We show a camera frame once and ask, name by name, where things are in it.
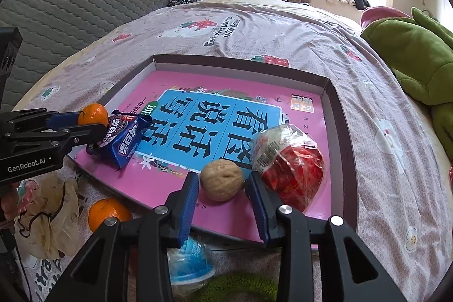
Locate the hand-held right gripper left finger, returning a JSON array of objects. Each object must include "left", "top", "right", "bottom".
[{"left": 45, "top": 172, "right": 200, "bottom": 302}]

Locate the walnut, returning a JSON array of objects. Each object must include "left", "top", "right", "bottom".
[{"left": 200, "top": 160, "right": 245, "bottom": 202}]

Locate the beige hair scrunchie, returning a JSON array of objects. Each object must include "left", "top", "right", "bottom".
[{"left": 14, "top": 172, "right": 80, "bottom": 260}]

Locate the large orange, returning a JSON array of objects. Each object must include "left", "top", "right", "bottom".
[{"left": 88, "top": 198, "right": 133, "bottom": 232}]

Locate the pink pillow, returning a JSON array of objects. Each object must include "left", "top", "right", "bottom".
[{"left": 360, "top": 6, "right": 413, "bottom": 37}]

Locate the pink and blue book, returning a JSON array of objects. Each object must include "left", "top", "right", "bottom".
[{"left": 74, "top": 70, "right": 331, "bottom": 242}]

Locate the green blanket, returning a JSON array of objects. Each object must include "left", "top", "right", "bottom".
[{"left": 360, "top": 7, "right": 453, "bottom": 161}]

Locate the person's left hand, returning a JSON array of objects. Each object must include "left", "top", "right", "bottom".
[{"left": 0, "top": 183, "right": 19, "bottom": 229}]

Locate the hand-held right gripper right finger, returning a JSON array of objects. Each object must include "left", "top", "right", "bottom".
[{"left": 243, "top": 171, "right": 408, "bottom": 302}]

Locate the grey cardboard box tray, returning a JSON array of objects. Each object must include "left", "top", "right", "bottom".
[{"left": 67, "top": 54, "right": 358, "bottom": 248}]

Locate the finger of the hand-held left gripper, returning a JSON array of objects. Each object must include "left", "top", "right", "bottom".
[
  {"left": 0, "top": 108, "right": 82, "bottom": 137},
  {"left": 3, "top": 123, "right": 109, "bottom": 156}
]

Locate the red egg toy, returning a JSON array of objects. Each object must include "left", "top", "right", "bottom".
[{"left": 249, "top": 124, "right": 325, "bottom": 214}]

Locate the small orange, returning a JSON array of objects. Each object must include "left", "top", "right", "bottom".
[{"left": 77, "top": 103, "right": 109, "bottom": 127}]

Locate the blue snack packet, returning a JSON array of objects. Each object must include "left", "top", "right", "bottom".
[{"left": 86, "top": 113, "right": 153, "bottom": 170}]

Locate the green fuzzy ring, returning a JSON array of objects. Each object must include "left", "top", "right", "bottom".
[{"left": 189, "top": 273, "right": 278, "bottom": 302}]

